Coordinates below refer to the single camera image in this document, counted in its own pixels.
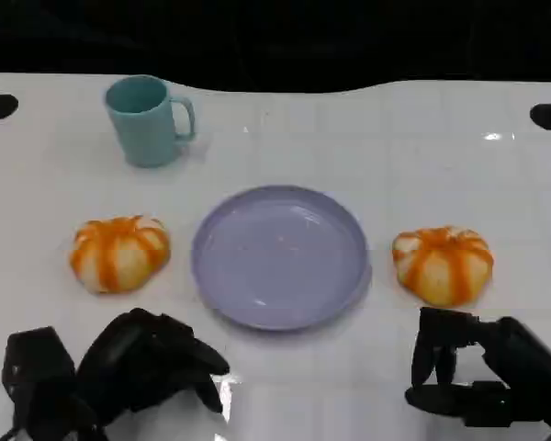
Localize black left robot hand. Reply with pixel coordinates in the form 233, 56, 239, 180
74, 307, 231, 427

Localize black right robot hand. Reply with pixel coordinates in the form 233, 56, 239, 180
403, 306, 551, 429

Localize orange and white bread roll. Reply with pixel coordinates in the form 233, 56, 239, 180
391, 226, 495, 309
69, 214, 172, 295

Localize lilac plate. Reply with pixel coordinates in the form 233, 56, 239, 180
191, 184, 373, 332

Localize pale green mug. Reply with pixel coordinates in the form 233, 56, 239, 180
104, 75, 197, 168

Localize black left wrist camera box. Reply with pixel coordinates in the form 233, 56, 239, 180
1, 325, 100, 441

